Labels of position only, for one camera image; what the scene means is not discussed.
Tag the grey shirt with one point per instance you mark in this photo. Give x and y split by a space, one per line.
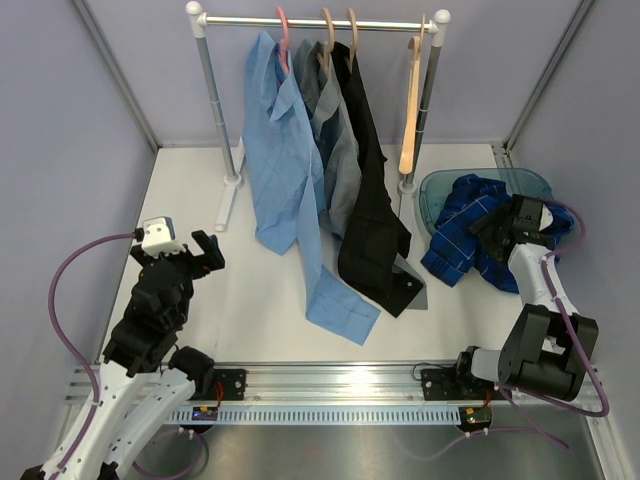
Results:
337 146

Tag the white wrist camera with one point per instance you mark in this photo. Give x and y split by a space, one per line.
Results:
546 220
157 237

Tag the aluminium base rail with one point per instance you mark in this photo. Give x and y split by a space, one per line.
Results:
350 383

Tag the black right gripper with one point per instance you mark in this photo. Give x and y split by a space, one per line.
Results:
497 217

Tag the black shirt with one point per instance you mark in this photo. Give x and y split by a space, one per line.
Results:
375 237

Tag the blue plaid shirt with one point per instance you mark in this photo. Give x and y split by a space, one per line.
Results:
454 251

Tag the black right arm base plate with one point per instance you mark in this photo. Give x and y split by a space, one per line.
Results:
444 384

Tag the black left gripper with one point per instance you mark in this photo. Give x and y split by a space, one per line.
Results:
212 258

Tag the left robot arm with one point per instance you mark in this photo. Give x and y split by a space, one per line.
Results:
143 376

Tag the pink plastic hanger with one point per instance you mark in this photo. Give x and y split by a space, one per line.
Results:
284 43

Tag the teal transparent plastic tray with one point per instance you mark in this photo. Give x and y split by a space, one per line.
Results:
436 187

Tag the beige hanger with grey shirt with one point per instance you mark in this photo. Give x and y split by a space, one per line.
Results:
324 56

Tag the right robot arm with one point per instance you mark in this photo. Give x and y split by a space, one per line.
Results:
549 348

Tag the beige hanger of plaid shirt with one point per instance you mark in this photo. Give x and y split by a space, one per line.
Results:
408 144

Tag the light blue slotted cable duct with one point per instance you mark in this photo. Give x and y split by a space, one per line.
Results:
316 415

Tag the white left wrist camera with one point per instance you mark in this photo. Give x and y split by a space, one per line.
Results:
157 237

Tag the white and chrome clothes rack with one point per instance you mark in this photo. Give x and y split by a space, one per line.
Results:
434 38

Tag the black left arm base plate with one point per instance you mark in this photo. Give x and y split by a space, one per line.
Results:
221 384

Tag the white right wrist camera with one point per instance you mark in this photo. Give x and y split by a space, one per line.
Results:
546 220

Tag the beige hanger with black shirt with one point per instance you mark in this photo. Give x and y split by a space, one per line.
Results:
350 13

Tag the light blue shirt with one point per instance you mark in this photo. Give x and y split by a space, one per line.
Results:
287 186

